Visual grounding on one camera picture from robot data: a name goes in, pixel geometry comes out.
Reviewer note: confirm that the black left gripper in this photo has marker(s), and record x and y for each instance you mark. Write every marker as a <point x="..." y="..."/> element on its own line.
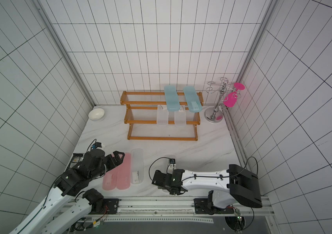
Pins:
<point x="118" y="161"/>

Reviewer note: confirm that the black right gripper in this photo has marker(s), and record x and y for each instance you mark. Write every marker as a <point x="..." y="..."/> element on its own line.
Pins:
<point x="160" y="179"/>

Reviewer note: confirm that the pink pencil case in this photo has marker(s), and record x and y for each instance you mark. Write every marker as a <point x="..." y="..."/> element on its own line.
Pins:
<point x="110" y="180"/>
<point x="124" y="173"/>

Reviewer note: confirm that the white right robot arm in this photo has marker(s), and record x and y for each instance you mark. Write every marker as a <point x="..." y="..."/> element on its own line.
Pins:
<point x="233" y="185"/>

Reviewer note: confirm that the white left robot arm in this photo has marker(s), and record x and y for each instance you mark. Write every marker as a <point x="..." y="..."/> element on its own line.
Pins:
<point x="70" y="197"/>

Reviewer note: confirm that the orange wooden two-tier shelf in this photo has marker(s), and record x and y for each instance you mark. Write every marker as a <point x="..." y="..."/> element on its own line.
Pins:
<point x="142" y="109"/>

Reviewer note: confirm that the white ceramic bowl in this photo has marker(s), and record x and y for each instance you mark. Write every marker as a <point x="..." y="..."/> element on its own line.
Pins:
<point x="96" y="114"/>

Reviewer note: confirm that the chrome cup holder stand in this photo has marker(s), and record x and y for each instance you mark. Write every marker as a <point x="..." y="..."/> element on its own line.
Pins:
<point x="215" y="114"/>

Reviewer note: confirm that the small green circuit board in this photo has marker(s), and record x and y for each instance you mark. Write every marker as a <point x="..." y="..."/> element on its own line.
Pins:
<point x="238" y="223"/>

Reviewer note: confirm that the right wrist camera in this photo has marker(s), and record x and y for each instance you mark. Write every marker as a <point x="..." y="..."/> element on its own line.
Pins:
<point x="171" y="164"/>

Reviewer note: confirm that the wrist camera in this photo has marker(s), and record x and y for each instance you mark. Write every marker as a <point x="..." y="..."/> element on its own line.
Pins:
<point x="171" y="164"/>
<point x="96" y="145"/>

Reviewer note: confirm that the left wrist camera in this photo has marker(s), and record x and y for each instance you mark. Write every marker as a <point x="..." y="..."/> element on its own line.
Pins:
<point x="96" y="145"/>

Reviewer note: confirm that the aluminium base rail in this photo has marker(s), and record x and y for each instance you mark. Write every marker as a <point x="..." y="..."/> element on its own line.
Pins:
<point x="178" y="207"/>

